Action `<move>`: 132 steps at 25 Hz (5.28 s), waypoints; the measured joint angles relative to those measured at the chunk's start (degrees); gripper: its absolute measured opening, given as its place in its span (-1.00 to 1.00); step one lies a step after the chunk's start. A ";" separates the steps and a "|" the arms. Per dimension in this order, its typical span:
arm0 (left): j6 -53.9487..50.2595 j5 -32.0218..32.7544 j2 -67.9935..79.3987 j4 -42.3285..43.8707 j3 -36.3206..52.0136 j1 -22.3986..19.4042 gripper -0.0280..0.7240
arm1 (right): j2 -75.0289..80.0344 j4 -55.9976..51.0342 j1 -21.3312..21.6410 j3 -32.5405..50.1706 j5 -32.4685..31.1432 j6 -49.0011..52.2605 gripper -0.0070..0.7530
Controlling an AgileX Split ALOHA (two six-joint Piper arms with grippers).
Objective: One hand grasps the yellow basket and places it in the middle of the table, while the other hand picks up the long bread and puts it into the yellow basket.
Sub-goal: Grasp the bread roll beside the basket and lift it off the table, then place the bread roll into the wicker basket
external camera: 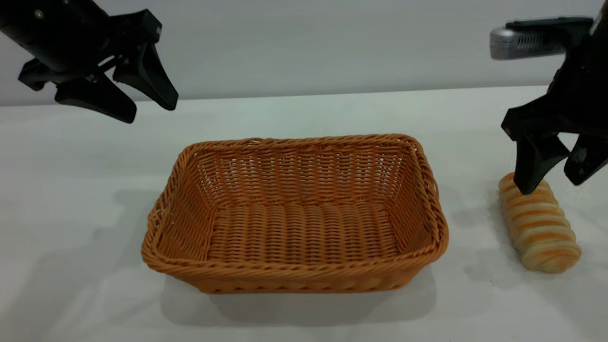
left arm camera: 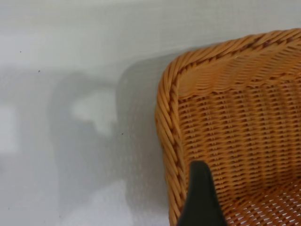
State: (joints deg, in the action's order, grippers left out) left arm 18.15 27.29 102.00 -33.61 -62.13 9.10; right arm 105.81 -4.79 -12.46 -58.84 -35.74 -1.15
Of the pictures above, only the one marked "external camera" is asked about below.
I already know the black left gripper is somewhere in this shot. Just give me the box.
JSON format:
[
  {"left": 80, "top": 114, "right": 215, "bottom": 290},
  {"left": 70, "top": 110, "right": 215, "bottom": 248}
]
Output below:
[{"left": 18, "top": 9, "right": 179, "bottom": 124}]

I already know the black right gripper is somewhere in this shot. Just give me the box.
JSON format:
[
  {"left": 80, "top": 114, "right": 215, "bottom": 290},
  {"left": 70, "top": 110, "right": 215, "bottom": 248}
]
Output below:
[{"left": 501, "top": 14, "right": 608, "bottom": 196}]

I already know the striped bread loaf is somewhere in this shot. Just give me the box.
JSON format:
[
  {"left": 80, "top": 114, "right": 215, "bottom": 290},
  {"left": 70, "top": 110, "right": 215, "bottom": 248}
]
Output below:
[{"left": 497, "top": 172, "right": 582, "bottom": 274}]

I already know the orange woven wicker basket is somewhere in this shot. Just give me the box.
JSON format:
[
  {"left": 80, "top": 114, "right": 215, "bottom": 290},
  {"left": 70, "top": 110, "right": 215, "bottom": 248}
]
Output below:
[{"left": 141, "top": 134, "right": 449, "bottom": 294}]

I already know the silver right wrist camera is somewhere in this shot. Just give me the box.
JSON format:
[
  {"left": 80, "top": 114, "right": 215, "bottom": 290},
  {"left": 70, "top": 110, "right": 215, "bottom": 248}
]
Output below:
[{"left": 490, "top": 17, "right": 594, "bottom": 60}]

